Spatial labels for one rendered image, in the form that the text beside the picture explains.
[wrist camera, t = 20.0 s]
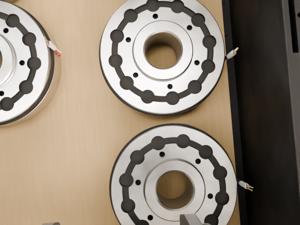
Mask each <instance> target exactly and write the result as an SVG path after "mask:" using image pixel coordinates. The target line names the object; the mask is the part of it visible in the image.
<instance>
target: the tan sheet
mask: <svg viewBox="0 0 300 225"><path fill-rule="evenodd" d="M126 1H127V0H17V1H15V2H12V4H15V5H17V6H19V7H21V8H23V9H24V10H26V11H27V12H29V13H30V14H31V15H33V16H34V17H35V18H36V19H37V20H38V21H39V22H40V23H41V24H42V25H43V26H44V27H45V28H46V29H47V30H48V32H49V33H50V34H51V36H52V37H53V39H54V41H55V43H56V45H57V47H58V49H59V50H60V51H61V52H62V54H61V55H60V58H61V77H60V81H59V85H58V88H57V91H56V93H55V95H54V97H53V98H52V100H51V101H50V103H49V104H48V105H47V106H46V107H45V108H44V109H43V110H42V111H41V112H40V113H39V114H37V115H36V116H35V117H33V118H31V119H29V120H27V121H25V122H23V123H20V124H17V125H12V126H0V225H42V224H43V223H53V222H59V223H60V225H120V223H119V222H118V220H117V218H116V216H115V214H114V212H113V209H112V205H111V201H110V195H109V181H110V175H111V171H112V168H113V165H114V163H115V160H116V158H117V156H118V155H119V153H120V151H121V150H122V149H123V147H124V146H125V145H126V144H127V143H128V142H129V141H130V140H131V139H132V138H133V137H134V136H136V135H137V134H138V133H140V132H141V131H143V130H145V129H147V128H150V127H153V126H156V125H162V124H172V123H174V124H184V125H189V126H193V127H196V128H198V129H200V130H202V131H204V132H206V133H208V134H209V135H210V136H212V137H213V138H214V139H216V140H217V141H218V142H219V143H220V144H221V146H222V147H223V148H224V149H225V151H226V152H227V154H228V156H229V157H230V159H231V161H232V164H233V167H234V169H235V173H236V166H235V156H234V145H233V129H232V118H231V107H230V96H229V82H228V71H227V61H225V62H224V67H223V71H222V74H221V77H220V79H219V82H218V83H217V85H216V87H215V88H214V90H213V91H212V93H211V94H210V95H209V96H208V97H207V98H206V99H205V100H204V101H203V102H202V103H200V104H199V105H198V106H196V107H194V108H193V109H191V110H189V111H186V112H184V113H181V114H178V115H174V116H170V117H152V116H147V115H144V114H141V113H138V112H136V111H134V110H132V109H130V108H129V107H127V106H126V105H124V104H123V103H122V102H121V101H120V100H119V99H118V98H117V97H116V96H115V95H114V93H113V92H112V91H111V90H110V88H109V87H108V85H107V83H106V82H105V79H104V77H103V74H102V71H101V67H100V61H99V46H100V39H101V35H102V32H103V30H104V28H105V26H106V24H107V22H108V20H109V19H110V17H111V16H112V14H113V13H114V12H115V11H116V10H117V9H118V8H119V7H120V6H121V5H122V4H123V3H124V2H126ZM197 1H198V2H200V3H201V4H202V5H203V6H204V7H205V8H206V9H207V10H208V11H209V12H210V13H211V14H212V15H213V17H214V18H215V20H216V21H217V23H218V25H219V27H220V29H221V32H222V36H223V39H224V45H225V33H224V22H223V12H222V1H221V0H197ZM145 55H146V58H147V60H148V61H149V63H150V64H152V65H153V66H155V67H158V68H169V67H171V66H173V65H175V64H176V61H177V57H176V54H175V51H174V50H173V49H172V48H171V47H170V46H169V45H167V44H163V43H158V44H154V45H152V46H151V47H150V48H149V49H148V50H147V52H146V54H145ZM225 56H226V49H225ZM186 187H187V177H186V175H185V174H183V173H181V172H177V171H173V172H169V173H166V174H165V175H163V176H162V177H161V178H160V180H159V181H158V183H157V187H156V190H157V192H158V193H159V194H160V195H161V196H162V197H164V198H167V199H175V198H177V197H179V196H181V195H182V194H183V193H184V192H185V190H186Z"/></svg>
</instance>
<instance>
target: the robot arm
mask: <svg viewBox="0 0 300 225"><path fill-rule="evenodd" d="M179 221H180V225H211V224H208V223H204V224H202V223H201V221H200V220H199V218H198V217H197V215H196V214H195V213H193V214H180V217H179ZM42 225H60V223H59V222H53V223H43V224H42Z"/></svg>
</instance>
